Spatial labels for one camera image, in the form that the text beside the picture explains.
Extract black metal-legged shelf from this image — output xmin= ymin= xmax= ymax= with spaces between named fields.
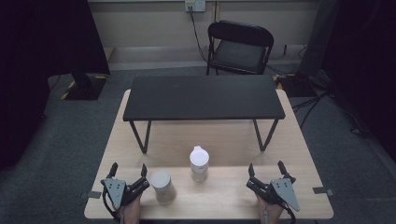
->
xmin=122 ymin=74 xmax=287 ymax=154

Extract black floor cable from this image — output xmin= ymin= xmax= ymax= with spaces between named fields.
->
xmin=291 ymin=90 xmax=332 ymax=129

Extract white wall socket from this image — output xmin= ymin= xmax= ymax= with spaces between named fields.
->
xmin=184 ymin=0 xmax=207 ymax=13

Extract person's left hand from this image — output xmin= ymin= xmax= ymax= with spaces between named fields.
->
xmin=117 ymin=193 xmax=143 ymax=224

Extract clear bottle with white lid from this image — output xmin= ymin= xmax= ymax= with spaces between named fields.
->
xmin=189 ymin=145 xmax=210 ymax=184

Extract person's right hand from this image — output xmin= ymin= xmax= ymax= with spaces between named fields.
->
xmin=256 ymin=195 xmax=286 ymax=224

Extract grey curtain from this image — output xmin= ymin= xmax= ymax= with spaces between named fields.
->
xmin=298 ymin=0 xmax=341 ymax=77

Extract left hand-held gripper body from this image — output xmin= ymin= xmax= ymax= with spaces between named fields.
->
xmin=100 ymin=175 xmax=150 ymax=217

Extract black folding chair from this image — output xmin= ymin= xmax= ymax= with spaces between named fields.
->
xmin=205 ymin=20 xmax=276 ymax=77

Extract black power cable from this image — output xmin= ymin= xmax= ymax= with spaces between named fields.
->
xmin=188 ymin=7 xmax=209 ymax=63

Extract beige cylindrical cup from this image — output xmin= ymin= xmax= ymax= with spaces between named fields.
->
xmin=149 ymin=169 xmax=177 ymax=206

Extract black stand base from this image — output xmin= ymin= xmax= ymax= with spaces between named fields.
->
xmin=275 ymin=73 xmax=318 ymax=98
xmin=60 ymin=73 xmax=109 ymax=102

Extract left hand-held gripper cable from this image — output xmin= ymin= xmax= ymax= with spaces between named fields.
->
xmin=102 ymin=186 xmax=123 ymax=222

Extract hand-held gripper cable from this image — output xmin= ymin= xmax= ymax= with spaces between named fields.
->
xmin=280 ymin=203 xmax=297 ymax=224
xmin=102 ymin=186 xmax=123 ymax=222

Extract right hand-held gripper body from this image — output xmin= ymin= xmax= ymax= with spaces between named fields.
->
xmin=246 ymin=175 xmax=302 ymax=217

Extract grey tape piece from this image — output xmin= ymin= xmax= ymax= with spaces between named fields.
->
xmin=79 ymin=190 xmax=103 ymax=201
xmin=312 ymin=186 xmax=335 ymax=197

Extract right hand-held gripper cable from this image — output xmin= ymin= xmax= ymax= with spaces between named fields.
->
xmin=280 ymin=203 xmax=297 ymax=224

